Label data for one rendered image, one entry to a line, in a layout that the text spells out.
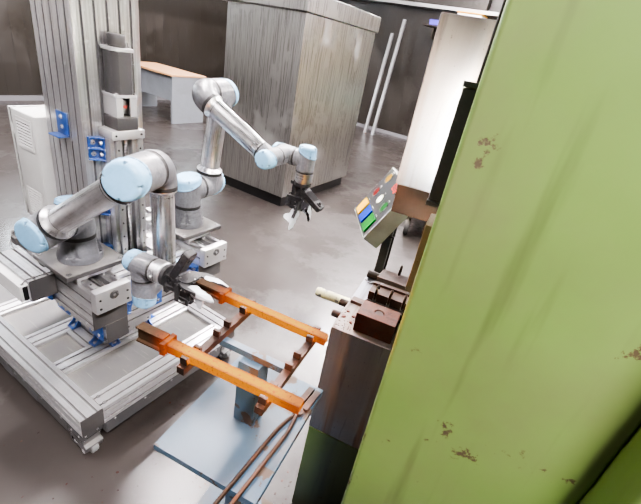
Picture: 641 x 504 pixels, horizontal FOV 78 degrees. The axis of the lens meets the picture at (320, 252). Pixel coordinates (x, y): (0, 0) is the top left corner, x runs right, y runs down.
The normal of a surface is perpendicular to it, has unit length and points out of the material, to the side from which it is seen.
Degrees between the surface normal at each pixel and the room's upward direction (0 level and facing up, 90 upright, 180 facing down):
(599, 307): 90
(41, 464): 0
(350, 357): 90
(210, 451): 0
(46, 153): 90
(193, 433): 0
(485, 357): 90
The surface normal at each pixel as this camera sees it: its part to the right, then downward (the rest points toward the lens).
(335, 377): -0.39, 0.37
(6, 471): 0.17, -0.87
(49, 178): 0.83, 0.38
